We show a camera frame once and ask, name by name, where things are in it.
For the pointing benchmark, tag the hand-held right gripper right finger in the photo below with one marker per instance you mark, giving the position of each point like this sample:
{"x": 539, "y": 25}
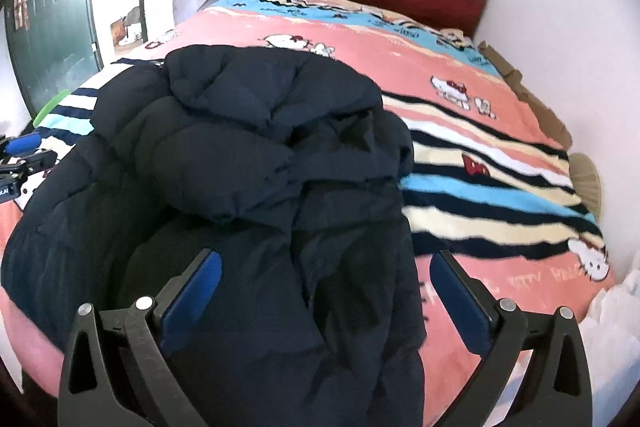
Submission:
{"x": 460, "y": 302}

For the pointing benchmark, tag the beige round fan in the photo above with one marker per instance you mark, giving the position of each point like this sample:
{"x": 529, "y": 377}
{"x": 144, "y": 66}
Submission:
{"x": 587, "y": 182}

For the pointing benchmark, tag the red paper door decoration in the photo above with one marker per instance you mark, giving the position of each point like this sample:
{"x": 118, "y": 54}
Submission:
{"x": 23, "y": 9}

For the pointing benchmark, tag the green panelled door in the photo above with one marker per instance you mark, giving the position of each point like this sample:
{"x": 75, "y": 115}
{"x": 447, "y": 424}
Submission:
{"x": 55, "y": 32}

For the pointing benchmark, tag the green curved plastic object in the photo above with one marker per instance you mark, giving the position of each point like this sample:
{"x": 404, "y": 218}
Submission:
{"x": 50, "y": 104}

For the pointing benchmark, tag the brown cardboard box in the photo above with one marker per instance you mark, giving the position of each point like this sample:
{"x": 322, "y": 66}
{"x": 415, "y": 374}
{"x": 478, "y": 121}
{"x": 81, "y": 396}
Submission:
{"x": 119, "y": 33}

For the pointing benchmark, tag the pink cartoon cat printed blanket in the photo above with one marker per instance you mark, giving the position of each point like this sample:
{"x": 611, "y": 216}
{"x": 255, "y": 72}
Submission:
{"x": 500, "y": 147}

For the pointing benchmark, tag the black puffer jacket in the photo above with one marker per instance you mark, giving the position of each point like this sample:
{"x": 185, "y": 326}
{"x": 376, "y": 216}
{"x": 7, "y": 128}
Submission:
{"x": 250, "y": 157}

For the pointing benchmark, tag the white and blue fluffy cloth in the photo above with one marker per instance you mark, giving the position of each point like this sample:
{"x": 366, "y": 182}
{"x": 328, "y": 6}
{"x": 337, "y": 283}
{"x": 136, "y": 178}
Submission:
{"x": 610, "y": 322}

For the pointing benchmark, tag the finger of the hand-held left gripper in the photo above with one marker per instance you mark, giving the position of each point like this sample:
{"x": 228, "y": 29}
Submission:
{"x": 25, "y": 142}
{"x": 42, "y": 159}

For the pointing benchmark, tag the grey bag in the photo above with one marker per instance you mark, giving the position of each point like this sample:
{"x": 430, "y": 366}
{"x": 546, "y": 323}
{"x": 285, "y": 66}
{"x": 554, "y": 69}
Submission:
{"x": 133, "y": 15}

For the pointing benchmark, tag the brown cardboard pieces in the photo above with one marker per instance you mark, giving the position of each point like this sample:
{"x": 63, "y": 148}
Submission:
{"x": 540, "y": 107}

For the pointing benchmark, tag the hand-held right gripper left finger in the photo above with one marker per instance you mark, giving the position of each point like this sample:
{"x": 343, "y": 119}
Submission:
{"x": 195, "y": 294}

